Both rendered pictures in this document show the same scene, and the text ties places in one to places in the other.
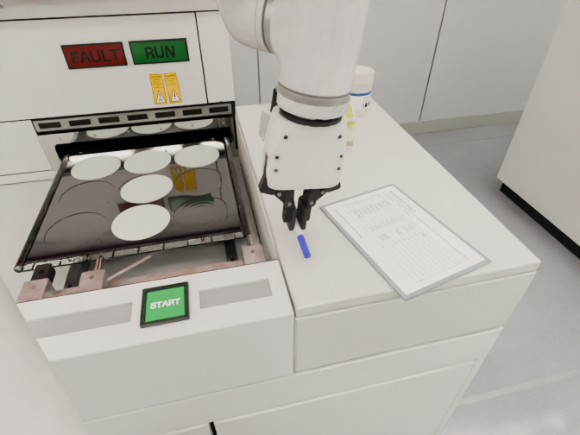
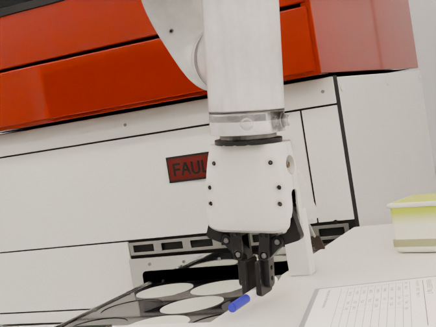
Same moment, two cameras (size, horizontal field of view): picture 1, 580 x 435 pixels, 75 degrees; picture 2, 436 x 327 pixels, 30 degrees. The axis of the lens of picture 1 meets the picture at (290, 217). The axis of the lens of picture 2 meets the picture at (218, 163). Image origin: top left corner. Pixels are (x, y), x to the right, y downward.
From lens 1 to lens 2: 0.66 m
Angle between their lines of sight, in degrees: 51
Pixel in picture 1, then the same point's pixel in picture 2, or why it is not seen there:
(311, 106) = (220, 123)
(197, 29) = (303, 130)
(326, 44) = (220, 63)
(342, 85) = (246, 101)
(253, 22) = (191, 63)
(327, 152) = (259, 180)
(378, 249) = (326, 314)
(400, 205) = (419, 289)
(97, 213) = (124, 318)
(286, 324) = not seen: outside the picture
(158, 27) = not seen: hidden behind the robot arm
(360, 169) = (425, 266)
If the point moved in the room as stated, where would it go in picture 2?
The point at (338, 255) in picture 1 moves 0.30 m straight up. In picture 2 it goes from (277, 318) to (231, 30)
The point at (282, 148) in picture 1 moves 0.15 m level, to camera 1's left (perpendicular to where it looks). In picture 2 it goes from (212, 175) to (119, 185)
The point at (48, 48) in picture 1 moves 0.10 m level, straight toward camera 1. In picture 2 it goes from (156, 162) to (143, 166)
